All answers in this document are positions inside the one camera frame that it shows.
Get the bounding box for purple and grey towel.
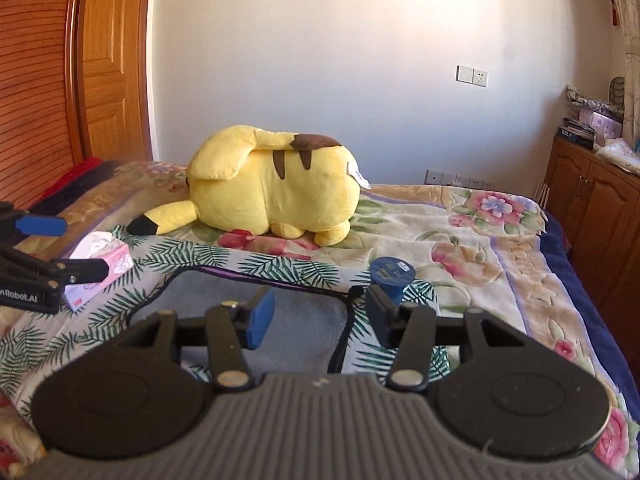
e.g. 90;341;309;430
127;266;355;378

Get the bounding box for wooden room door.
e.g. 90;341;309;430
76;0;152;160

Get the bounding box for palm leaf print cloth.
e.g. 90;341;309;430
0;224;452;411

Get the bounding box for white pink tissue box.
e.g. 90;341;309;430
62;231;134;313

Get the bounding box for dark blue cup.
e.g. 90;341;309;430
369;257;416;304

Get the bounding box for red blanket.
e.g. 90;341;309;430
28;157;108;214

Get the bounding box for yellow pikachu plush toy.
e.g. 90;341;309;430
127;126;371;246

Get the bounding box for dark blue bed sheet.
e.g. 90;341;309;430
540;210;639;420

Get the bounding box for wooden cabinet row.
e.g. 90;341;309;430
544;136;639;336

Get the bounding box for clutter boxes on cabinet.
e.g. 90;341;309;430
556;84;639;177

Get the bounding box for floral curtain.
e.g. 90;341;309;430
598;0;640;61

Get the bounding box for wall power outlet strip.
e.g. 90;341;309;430
424;169;497;191

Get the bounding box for white wall switch plate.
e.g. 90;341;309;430
456;65;488;88

